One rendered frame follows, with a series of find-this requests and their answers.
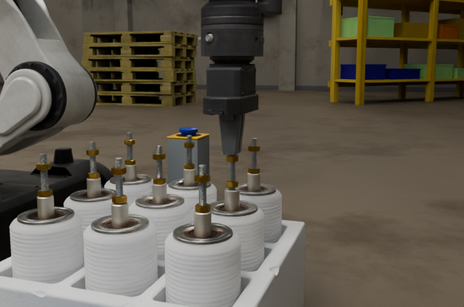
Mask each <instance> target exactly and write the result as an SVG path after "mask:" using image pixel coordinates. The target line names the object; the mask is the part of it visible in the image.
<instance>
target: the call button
mask: <svg viewBox="0 0 464 307"><path fill-rule="evenodd" d="M179 132H180V133H181V135H182V136H187V135H192V136H194V135H196V133H197V132H198V128H195V127H183V128H180V129H179Z"/></svg>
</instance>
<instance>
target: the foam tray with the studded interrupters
mask: <svg viewBox="0 0 464 307"><path fill-rule="evenodd" d="M281 231H282V234H281V237H280V238H279V240H278V241H277V242H276V243H264V261H263V263H262V265H261V266H260V267H259V268H258V270H257V271H254V272H247V271H241V291H240V292H241V295H240V296H239V298H238V300H237V301H236V302H235V303H234V305H233V307H304V289H305V223H304V222H301V221H287V220H282V230H281ZM84 268H85V267H83V268H82V269H80V270H78V271H77V272H75V273H74V274H72V275H71V276H69V277H67V278H66V279H64V280H63V281H61V282H59V283H56V284H46V283H41V282H37V281H28V280H24V279H16V278H13V277H12V257H9V258H7V259H5V260H3V261H1V262H0V307H191V306H183V305H178V304H170V303H166V283H165V282H166V280H165V277H166V275H165V261H164V260H157V274H158V276H157V278H158V280H157V281H156V282H155V283H154V284H153V285H152V286H150V287H149V288H148V289H147V290H146V291H144V292H143V293H142V294H141V295H139V296H136V297H127V296H123V295H114V294H110V293H102V292H97V291H92V290H86V287H85V284H86V283H85V270H84Z"/></svg>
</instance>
